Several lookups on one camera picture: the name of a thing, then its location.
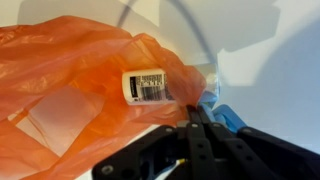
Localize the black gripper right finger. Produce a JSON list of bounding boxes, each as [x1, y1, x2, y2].
[[198, 104, 320, 180]]

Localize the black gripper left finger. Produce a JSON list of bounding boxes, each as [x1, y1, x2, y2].
[[92, 104, 218, 180]]

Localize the long white container with barcode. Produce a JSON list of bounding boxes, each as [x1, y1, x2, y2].
[[121, 68, 176, 107]]

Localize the orange plastic bag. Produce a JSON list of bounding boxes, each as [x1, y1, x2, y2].
[[0, 15, 208, 180]]

